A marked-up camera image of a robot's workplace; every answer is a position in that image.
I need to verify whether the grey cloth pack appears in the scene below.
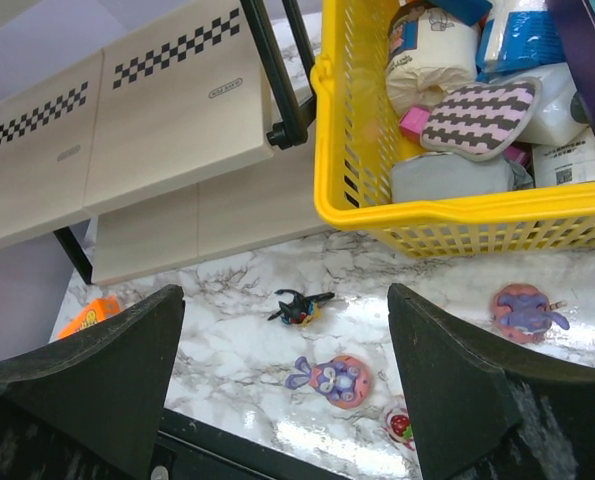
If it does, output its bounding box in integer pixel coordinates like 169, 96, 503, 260
390, 153, 534, 203

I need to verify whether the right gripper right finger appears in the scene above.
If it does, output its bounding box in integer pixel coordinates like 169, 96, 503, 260
388, 284, 595, 479

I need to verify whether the dark purple box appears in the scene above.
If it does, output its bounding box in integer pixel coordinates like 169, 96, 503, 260
547, 0, 595, 135

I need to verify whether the striped pink grey sponge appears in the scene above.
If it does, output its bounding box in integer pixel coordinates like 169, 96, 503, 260
420, 77, 542, 162

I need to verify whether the blue Harry's box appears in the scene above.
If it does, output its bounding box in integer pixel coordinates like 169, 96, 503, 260
430, 0, 492, 26

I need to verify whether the cream paper roll pack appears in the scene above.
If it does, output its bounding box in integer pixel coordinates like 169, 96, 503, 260
385, 1, 480, 116

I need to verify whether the black yellow bat toy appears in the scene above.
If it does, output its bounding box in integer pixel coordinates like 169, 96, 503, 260
267, 289, 335, 327

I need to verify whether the beige three-tier shelf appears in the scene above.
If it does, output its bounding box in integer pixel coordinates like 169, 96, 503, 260
0, 1, 323, 284

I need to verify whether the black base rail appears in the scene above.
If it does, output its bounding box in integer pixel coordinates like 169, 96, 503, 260
147, 408, 341, 480

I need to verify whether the pink bear strawberry toy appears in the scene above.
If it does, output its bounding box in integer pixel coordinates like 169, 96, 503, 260
385, 406, 416, 452

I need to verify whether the blue white pouch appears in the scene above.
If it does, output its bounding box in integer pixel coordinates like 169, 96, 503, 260
476, 0, 565, 82

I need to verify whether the purple creature pink donut toy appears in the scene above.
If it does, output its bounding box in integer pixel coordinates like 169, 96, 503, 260
491, 284, 570, 345

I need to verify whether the yellow plastic basket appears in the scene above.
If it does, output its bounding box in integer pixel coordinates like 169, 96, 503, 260
310, 1, 595, 257

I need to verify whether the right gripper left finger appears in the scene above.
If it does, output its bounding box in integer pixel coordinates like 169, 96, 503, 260
0, 285, 185, 479

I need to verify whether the purple bunny donut toy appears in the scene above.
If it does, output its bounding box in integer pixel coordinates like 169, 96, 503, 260
284, 355, 372, 410

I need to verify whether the orange Scrub Daddy box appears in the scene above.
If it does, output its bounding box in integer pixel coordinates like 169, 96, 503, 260
57, 296, 122, 340

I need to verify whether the white bottle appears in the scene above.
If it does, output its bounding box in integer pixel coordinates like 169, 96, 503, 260
489, 62, 595, 189

